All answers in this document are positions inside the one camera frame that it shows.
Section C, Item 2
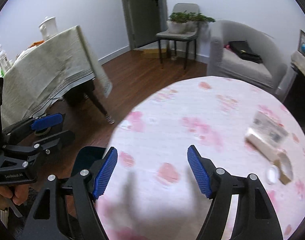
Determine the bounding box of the white kettle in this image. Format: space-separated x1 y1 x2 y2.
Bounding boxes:
39 16 58 40

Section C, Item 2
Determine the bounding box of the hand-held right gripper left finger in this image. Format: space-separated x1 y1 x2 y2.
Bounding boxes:
24 146 118 240

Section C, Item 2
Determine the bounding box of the grey armchair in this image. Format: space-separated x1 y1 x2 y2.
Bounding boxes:
207 20 288 96

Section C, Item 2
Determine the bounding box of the black bag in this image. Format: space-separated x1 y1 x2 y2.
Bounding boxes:
229 40 263 64

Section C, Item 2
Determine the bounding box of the group of plastic bottles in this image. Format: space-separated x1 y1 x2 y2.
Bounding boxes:
0 25 13 76

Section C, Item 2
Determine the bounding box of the flat cardboard piece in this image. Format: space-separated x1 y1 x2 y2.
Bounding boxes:
142 48 168 59

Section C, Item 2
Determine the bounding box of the beige side table cloth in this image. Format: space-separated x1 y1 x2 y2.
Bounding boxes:
0 25 113 128

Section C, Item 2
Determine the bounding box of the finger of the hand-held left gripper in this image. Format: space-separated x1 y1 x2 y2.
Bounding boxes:
4 130 75 161
2 113 66 141

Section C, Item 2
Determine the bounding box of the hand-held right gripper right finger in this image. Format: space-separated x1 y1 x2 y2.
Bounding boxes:
187 144 284 240

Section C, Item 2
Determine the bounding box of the beige desk cloth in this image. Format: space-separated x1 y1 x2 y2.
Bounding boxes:
291 51 305 85

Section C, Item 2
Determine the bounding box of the orange and white bag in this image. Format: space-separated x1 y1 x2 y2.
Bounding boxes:
16 40 47 58

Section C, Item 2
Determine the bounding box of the grey door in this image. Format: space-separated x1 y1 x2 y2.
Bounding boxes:
119 0 168 51

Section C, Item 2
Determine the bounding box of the white round lid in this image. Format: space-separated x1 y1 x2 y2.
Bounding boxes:
266 166 278 184

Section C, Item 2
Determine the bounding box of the grey dining chair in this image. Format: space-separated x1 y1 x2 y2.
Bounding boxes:
156 3 201 70

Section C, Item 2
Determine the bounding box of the pink printed tablecloth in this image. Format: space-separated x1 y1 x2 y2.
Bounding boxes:
96 75 305 240

